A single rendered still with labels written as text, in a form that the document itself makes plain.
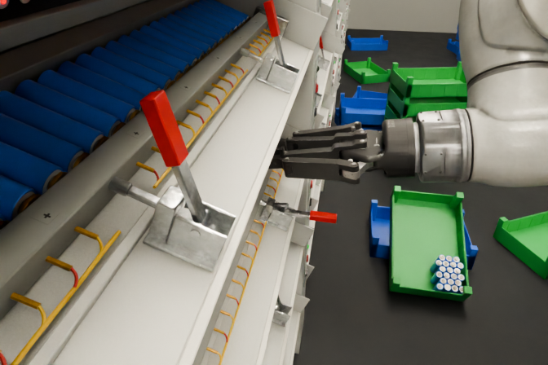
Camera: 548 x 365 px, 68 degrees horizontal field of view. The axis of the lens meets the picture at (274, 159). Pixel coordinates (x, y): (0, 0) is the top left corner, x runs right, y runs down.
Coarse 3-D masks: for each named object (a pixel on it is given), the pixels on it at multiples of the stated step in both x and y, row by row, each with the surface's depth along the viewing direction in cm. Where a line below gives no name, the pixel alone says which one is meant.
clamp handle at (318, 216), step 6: (288, 204) 53; (282, 210) 54; (288, 210) 54; (294, 210) 54; (294, 216) 53; (300, 216) 53; (306, 216) 53; (312, 216) 53; (318, 216) 53; (324, 216) 53; (330, 216) 53; (336, 216) 53; (330, 222) 53
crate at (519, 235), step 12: (528, 216) 135; (540, 216) 137; (504, 228) 131; (516, 228) 136; (528, 228) 137; (540, 228) 137; (504, 240) 130; (516, 240) 125; (528, 240) 132; (540, 240) 132; (516, 252) 126; (528, 252) 121; (540, 252) 127; (528, 264) 122; (540, 264) 118
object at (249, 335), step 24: (288, 192) 61; (264, 240) 51; (288, 240) 53; (264, 264) 48; (240, 288) 44; (264, 288) 45; (240, 312) 42; (264, 312) 43; (216, 336) 38; (240, 336) 39; (264, 336) 40; (216, 360) 37; (240, 360) 37
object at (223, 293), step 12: (264, 180) 57; (264, 192) 57; (252, 216) 50; (264, 228) 51; (240, 252) 45; (252, 264) 46; (228, 276) 42; (240, 300) 42; (216, 312) 38; (204, 336) 35; (228, 336) 38; (204, 348) 35
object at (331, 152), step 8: (336, 144) 51; (344, 144) 51; (352, 144) 51; (360, 144) 50; (280, 152) 53; (288, 152) 53; (296, 152) 52; (304, 152) 52; (312, 152) 52; (320, 152) 52; (328, 152) 51; (336, 152) 51
